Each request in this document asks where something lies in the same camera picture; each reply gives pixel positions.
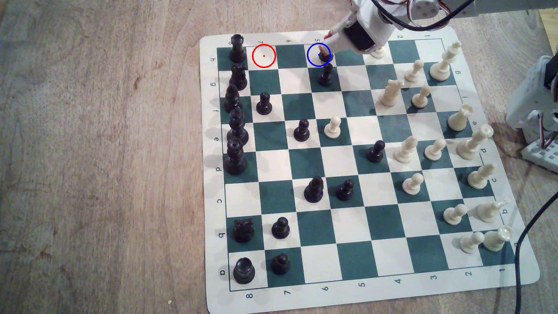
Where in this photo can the white queen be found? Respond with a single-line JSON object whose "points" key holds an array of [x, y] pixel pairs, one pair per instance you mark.
{"points": [[442, 65]]}

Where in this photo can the white bishop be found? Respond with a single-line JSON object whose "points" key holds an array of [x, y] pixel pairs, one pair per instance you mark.
{"points": [[479, 177]]}

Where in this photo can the black knight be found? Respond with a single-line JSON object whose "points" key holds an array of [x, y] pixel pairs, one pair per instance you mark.
{"points": [[238, 77], [243, 231]]}

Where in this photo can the green white chess mat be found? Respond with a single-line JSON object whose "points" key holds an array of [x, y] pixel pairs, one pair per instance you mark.
{"points": [[305, 226]]}

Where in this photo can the white pawn d3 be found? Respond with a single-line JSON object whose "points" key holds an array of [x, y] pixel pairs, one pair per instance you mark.
{"points": [[405, 151]]}

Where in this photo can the white king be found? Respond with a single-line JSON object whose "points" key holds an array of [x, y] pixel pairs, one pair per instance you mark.
{"points": [[471, 144]]}

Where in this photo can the black pawn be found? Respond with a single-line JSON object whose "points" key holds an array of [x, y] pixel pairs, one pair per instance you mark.
{"points": [[375, 152], [325, 58], [280, 265], [345, 192], [325, 76], [263, 105], [280, 229], [301, 132]]}

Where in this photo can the black king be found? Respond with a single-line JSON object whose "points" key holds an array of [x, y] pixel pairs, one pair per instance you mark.
{"points": [[237, 128]]}

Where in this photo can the black bishop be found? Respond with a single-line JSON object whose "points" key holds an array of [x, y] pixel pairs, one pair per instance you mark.
{"points": [[314, 191], [232, 99]]}

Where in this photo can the white breadboard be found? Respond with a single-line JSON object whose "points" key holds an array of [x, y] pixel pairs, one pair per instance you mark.
{"points": [[542, 156]]}

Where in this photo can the white rook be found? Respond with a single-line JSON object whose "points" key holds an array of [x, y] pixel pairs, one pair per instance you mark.
{"points": [[460, 119], [496, 240]]}

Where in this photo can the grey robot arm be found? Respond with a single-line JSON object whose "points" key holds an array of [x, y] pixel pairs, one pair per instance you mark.
{"points": [[501, 6]]}

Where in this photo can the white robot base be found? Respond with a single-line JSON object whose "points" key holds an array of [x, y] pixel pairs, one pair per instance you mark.
{"points": [[529, 102]]}

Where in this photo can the white knight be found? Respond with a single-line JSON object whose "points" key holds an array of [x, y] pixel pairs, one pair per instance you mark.
{"points": [[389, 93], [488, 211]]}

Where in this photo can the black rook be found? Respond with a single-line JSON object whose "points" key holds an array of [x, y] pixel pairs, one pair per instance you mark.
{"points": [[243, 271], [236, 49]]}

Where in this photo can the black queen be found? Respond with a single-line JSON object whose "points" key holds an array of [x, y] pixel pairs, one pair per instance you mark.
{"points": [[235, 159]]}

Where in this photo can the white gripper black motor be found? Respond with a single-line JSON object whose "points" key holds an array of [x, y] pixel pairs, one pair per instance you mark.
{"points": [[343, 46]]}

